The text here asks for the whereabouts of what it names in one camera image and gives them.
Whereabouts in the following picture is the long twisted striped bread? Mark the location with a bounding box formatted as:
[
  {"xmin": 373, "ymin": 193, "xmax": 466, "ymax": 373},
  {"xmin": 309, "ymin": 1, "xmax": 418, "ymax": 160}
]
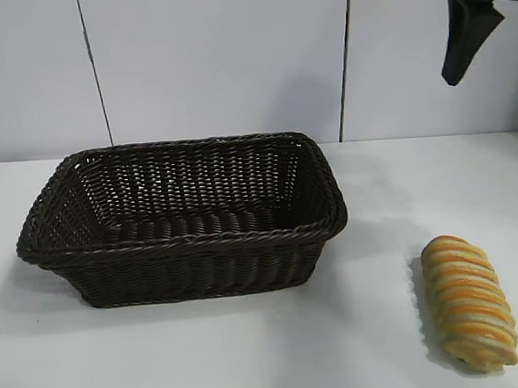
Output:
[{"xmin": 418, "ymin": 230, "xmax": 518, "ymax": 366}]

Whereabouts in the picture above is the dark brown wicker basket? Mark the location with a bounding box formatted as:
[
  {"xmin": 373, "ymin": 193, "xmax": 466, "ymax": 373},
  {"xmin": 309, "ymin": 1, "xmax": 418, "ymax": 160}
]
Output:
[{"xmin": 9, "ymin": 128, "xmax": 354, "ymax": 314}]

